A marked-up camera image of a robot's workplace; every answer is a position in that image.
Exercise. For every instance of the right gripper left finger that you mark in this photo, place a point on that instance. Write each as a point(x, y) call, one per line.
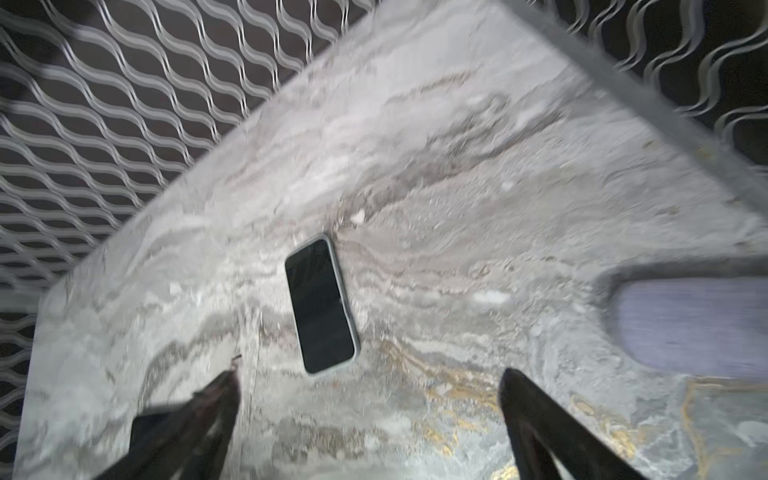
point(192, 442)

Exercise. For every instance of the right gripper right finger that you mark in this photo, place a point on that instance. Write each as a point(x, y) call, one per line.
point(543, 434)

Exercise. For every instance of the light blue phone case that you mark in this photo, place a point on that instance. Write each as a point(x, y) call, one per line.
point(351, 312)

